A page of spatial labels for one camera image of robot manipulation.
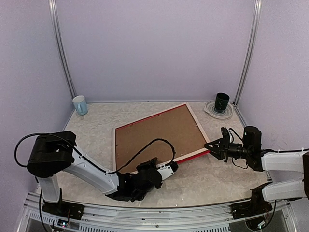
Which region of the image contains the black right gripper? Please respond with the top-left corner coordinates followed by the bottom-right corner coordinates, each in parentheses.
top-left (205, 136), bottom-right (252, 162)

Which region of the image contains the red wooden picture frame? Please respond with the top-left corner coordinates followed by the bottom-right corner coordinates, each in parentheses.
top-left (112, 101), bottom-right (211, 174)

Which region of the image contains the brown backing cardboard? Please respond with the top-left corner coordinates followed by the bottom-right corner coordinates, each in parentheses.
top-left (115, 104), bottom-right (207, 174)

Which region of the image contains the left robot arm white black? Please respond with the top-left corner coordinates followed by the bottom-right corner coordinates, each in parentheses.
top-left (27, 131), bottom-right (163, 215)

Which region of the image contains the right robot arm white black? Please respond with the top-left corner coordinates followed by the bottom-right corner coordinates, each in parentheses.
top-left (204, 126), bottom-right (309, 215)

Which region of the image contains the white patterned plate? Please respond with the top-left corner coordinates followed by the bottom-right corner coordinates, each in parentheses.
top-left (204, 100), bottom-right (234, 120)

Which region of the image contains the dark green cup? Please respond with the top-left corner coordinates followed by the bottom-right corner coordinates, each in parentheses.
top-left (214, 92), bottom-right (230, 113)

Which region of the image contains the light blue mug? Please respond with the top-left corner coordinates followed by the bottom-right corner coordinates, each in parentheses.
top-left (72, 95), bottom-right (88, 116)

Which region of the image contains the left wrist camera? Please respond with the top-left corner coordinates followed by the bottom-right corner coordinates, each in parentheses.
top-left (157, 161), bottom-right (179, 180)

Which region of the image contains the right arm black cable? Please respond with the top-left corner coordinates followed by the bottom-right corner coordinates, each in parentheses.
top-left (228, 128), bottom-right (249, 170)

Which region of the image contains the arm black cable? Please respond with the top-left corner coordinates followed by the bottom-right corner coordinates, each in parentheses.
top-left (228, 128), bottom-right (249, 170)
top-left (14, 132), bottom-right (177, 174)

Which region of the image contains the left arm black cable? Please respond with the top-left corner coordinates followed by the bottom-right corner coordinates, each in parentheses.
top-left (14, 132), bottom-right (177, 174)

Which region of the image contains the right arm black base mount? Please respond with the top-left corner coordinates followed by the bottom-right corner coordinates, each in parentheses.
top-left (230, 201), bottom-right (273, 220)

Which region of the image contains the aluminium front rail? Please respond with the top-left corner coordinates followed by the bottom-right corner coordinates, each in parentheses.
top-left (14, 192), bottom-right (300, 232)

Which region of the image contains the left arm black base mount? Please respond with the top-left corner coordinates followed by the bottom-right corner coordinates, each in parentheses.
top-left (42, 201), bottom-right (84, 220)

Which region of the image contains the right aluminium corner post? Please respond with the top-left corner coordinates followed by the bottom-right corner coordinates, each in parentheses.
top-left (233, 0), bottom-right (262, 107)

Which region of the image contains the aluminium corner post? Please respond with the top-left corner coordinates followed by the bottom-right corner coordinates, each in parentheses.
top-left (233, 0), bottom-right (262, 107)
top-left (48, 0), bottom-right (77, 99)

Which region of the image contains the left aluminium corner post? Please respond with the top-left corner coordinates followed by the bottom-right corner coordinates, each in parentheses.
top-left (48, 0), bottom-right (77, 99)

